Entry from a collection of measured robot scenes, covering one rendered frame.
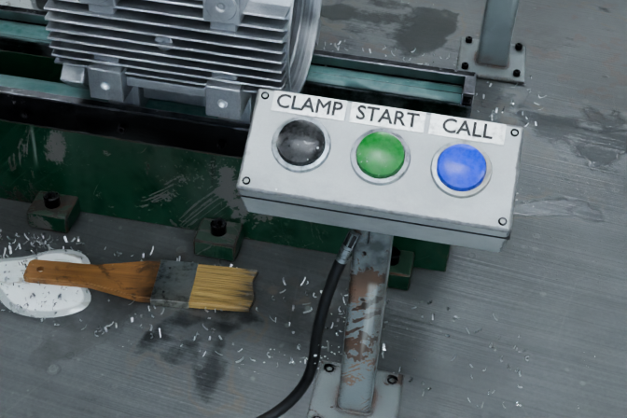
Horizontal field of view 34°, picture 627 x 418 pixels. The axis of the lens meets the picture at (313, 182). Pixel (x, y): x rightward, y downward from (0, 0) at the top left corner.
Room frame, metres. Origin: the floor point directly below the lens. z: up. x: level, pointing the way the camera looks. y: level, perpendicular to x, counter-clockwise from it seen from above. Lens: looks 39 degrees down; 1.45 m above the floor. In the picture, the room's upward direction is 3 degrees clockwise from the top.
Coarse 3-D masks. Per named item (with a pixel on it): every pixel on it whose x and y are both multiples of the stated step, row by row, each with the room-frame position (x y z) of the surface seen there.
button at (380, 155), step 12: (372, 132) 0.51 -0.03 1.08; (384, 132) 0.51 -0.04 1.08; (360, 144) 0.50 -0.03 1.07; (372, 144) 0.50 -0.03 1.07; (384, 144) 0.50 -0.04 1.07; (396, 144) 0.50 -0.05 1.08; (360, 156) 0.49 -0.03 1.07; (372, 156) 0.49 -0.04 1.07; (384, 156) 0.49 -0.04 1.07; (396, 156) 0.49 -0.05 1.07; (360, 168) 0.49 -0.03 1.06; (372, 168) 0.49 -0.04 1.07; (384, 168) 0.49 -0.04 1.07; (396, 168) 0.49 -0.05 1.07
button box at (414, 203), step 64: (256, 128) 0.52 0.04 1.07; (320, 128) 0.51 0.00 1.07; (384, 128) 0.52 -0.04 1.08; (448, 128) 0.51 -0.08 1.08; (512, 128) 0.51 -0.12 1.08; (256, 192) 0.48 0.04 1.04; (320, 192) 0.48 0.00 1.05; (384, 192) 0.48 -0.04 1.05; (448, 192) 0.48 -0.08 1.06; (512, 192) 0.48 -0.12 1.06
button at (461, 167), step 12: (444, 156) 0.49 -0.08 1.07; (456, 156) 0.49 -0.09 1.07; (468, 156) 0.49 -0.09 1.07; (480, 156) 0.49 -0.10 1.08; (444, 168) 0.49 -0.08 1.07; (456, 168) 0.49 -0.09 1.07; (468, 168) 0.49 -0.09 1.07; (480, 168) 0.49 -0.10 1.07; (444, 180) 0.48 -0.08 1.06; (456, 180) 0.48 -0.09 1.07; (468, 180) 0.48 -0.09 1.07; (480, 180) 0.48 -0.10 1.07
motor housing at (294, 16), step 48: (48, 0) 0.72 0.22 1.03; (144, 0) 0.71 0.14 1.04; (192, 0) 0.70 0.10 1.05; (288, 0) 0.70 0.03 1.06; (96, 48) 0.71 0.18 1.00; (144, 48) 0.70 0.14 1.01; (192, 48) 0.69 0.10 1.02; (240, 48) 0.68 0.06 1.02; (288, 48) 0.69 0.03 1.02; (144, 96) 0.74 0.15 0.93; (192, 96) 0.73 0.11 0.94
